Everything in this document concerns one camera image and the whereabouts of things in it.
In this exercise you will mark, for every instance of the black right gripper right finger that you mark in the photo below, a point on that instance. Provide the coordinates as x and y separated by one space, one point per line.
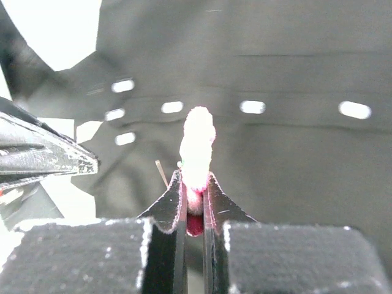
217 209

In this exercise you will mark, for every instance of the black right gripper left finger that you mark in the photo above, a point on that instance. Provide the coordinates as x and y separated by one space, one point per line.
166 270

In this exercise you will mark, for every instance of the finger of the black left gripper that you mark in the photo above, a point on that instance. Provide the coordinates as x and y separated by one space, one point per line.
31 151

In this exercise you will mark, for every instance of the pink flower plush brooch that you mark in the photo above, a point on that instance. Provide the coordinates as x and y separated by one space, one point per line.
196 150

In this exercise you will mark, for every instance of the black button-up shirt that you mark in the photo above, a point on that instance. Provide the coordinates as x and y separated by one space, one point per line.
300 92

